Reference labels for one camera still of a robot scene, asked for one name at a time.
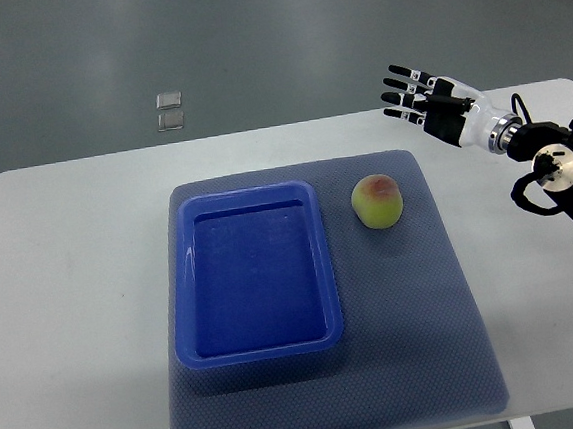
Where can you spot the blue plastic tray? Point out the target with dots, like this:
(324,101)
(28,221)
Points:
(254,278)

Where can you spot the upper metal floor plate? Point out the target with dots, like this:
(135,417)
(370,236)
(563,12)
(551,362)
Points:
(168,100)

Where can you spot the grey textured mat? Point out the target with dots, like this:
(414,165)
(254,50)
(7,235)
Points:
(414,350)

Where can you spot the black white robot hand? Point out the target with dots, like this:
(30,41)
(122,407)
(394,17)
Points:
(447,109)

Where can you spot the white table leg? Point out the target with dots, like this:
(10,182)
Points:
(521,423)

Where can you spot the green red peach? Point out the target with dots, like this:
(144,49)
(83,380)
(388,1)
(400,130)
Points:
(377,201)

